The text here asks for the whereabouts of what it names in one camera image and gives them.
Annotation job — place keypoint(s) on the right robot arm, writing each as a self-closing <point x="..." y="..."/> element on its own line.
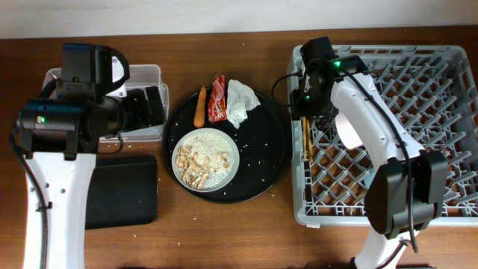
<point x="407" y="190"/>

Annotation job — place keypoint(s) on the grey plate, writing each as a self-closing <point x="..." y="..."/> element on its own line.
<point x="233" y="157"/>

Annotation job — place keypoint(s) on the round black tray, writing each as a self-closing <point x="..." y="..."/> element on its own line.
<point x="263" y="140"/>

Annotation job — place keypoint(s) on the grey dishwasher rack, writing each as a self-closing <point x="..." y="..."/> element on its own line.
<point x="431" y="91"/>

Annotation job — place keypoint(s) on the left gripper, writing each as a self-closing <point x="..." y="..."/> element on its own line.
<point x="142" y="114"/>

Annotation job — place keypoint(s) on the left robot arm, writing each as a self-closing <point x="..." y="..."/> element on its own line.
<point x="56" y="139"/>

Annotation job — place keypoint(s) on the orange carrot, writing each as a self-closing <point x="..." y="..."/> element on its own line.
<point x="199" y="117"/>

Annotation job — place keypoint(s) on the white napkin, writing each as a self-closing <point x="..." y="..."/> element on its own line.
<point x="240" y="99"/>

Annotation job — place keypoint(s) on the wooden chopstick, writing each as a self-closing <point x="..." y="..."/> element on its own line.
<point x="304" y="139"/>
<point x="309" y="141"/>

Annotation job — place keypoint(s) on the red snack wrapper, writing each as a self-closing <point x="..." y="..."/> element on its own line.
<point x="217" y="102"/>

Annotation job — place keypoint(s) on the black rectangular tray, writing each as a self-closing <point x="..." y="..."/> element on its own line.
<point x="123" y="191"/>

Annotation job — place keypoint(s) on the clear plastic bin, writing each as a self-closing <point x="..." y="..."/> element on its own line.
<point x="142" y="76"/>

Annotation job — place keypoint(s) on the rice and peanut shells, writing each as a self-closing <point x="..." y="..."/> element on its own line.
<point x="201" y="160"/>

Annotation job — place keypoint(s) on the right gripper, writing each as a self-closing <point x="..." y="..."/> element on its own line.
<point x="300" y="108"/>

